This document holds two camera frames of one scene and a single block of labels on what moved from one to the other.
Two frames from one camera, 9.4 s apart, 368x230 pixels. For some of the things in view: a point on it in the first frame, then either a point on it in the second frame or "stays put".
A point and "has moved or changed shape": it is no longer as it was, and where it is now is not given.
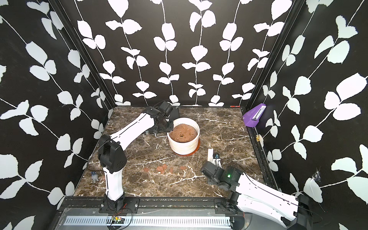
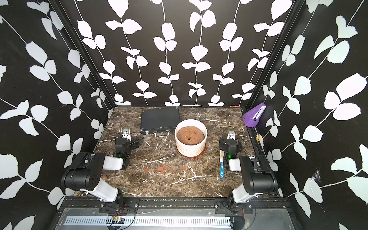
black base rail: x=131 y=205 stays put
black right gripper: x=209 y=181 → x=223 y=143
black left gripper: x=169 y=129 → x=134 y=143
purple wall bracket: x=252 y=117 stays put
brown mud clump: x=161 y=169 stays put
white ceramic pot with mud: x=184 y=139 has moved or changed shape
